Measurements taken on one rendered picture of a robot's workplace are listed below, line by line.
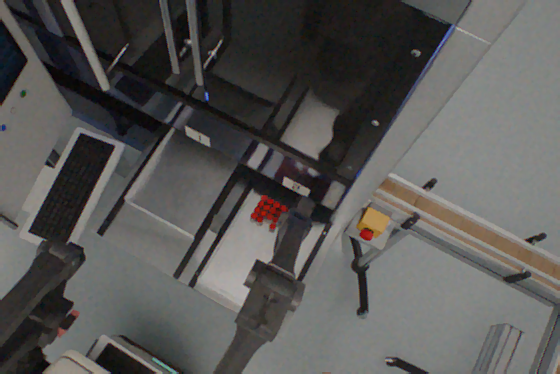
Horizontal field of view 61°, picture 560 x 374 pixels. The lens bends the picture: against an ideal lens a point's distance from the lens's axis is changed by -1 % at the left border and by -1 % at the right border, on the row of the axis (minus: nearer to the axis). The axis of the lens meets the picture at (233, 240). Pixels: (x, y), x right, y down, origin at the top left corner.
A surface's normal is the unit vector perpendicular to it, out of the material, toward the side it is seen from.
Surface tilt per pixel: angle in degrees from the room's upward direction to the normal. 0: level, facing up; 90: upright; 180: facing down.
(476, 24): 90
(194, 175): 0
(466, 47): 90
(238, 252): 0
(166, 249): 0
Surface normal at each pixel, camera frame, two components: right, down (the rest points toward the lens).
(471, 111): 0.00, -0.25
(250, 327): -0.30, 0.47
